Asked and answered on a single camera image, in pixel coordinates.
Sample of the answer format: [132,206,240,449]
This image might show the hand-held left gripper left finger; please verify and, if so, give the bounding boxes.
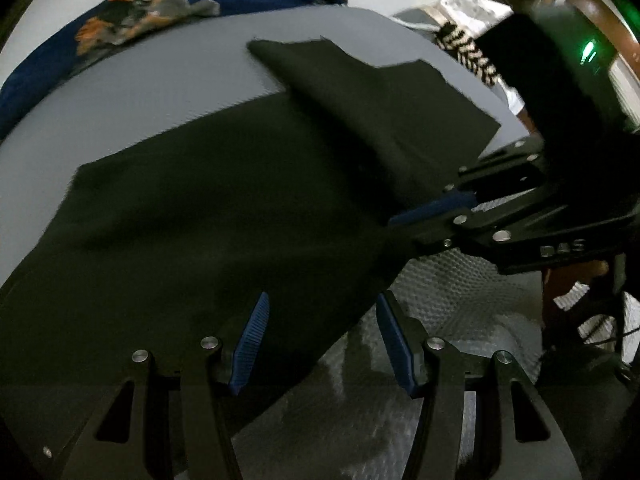
[60,291,271,480]

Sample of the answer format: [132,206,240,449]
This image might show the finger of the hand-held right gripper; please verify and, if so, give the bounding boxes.
[387,185,571,261]
[442,140,551,201]

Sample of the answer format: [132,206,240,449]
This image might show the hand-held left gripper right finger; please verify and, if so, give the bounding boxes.
[376,290,583,480]

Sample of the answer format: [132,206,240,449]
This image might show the black pants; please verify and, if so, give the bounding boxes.
[0,37,503,401]

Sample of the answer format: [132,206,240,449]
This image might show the black white striped cloth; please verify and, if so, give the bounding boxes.
[434,21,501,86]

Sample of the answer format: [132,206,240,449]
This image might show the grey mesh mat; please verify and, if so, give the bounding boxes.
[0,5,546,480]

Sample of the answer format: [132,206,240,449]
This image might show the brown wooden door frame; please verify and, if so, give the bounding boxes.
[492,0,640,81]

